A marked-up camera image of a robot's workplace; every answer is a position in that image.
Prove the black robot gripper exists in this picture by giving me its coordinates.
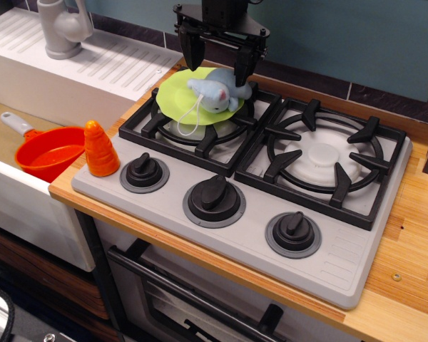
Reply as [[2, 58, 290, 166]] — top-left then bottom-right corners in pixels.
[[173, 0, 270, 87]]

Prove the blue plush toy animal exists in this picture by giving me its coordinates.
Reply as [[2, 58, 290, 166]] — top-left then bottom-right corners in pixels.
[[187, 68, 253, 113]]

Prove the lime green plate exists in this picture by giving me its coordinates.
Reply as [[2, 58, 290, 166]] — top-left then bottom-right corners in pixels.
[[156, 67, 247, 127]]

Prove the black left burner grate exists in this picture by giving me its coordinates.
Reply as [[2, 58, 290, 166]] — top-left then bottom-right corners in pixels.
[[118, 82, 282, 177]]

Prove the black burner grate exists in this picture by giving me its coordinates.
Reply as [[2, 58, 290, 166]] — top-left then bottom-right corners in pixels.
[[235, 98, 412, 231], [118, 82, 282, 177]]

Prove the white toy sink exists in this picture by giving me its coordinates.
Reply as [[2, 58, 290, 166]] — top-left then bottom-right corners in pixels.
[[0, 8, 181, 272]]

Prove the black left stove knob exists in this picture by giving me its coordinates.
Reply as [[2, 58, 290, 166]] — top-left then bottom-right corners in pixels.
[[120, 152, 170, 194]]

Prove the black stove knob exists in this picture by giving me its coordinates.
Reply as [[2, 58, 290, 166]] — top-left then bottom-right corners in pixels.
[[265, 212, 322, 259], [183, 175, 246, 229], [120, 152, 170, 194]]

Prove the black middle stove knob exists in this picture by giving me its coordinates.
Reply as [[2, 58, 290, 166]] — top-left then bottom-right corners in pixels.
[[183, 175, 246, 229]]

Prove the grey toy faucet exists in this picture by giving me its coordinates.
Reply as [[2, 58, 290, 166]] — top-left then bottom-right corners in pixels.
[[37, 0, 93, 60]]

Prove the grey toy stove top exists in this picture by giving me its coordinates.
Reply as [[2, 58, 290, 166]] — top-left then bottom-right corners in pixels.
[[72, 90, 412, 309]]

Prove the orange plastic carrot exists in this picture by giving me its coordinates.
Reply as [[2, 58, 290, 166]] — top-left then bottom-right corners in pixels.
[[84, 120, 121, 177]]

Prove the black right burner grate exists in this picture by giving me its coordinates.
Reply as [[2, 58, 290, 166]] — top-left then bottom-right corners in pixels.
[[235, 98, 412, 231]]

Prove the black right stove knob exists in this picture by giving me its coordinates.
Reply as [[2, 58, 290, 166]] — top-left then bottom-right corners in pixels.
[[265, 212, 322, 259]]

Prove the toy oven door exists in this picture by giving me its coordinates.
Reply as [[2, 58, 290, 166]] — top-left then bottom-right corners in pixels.
[[95, 220, 356, 341]]

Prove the teal wall cabinet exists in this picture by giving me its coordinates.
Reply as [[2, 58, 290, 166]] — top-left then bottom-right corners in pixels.
[[85, 0, 428, 103]]

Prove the orange pot with grey handle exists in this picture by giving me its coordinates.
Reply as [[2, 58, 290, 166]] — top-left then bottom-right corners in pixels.
[[0, 112, 85, 183]]

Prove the black oven door handle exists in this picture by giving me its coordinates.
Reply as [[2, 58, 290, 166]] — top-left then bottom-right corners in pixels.
[[107, 239, 283, 341]]

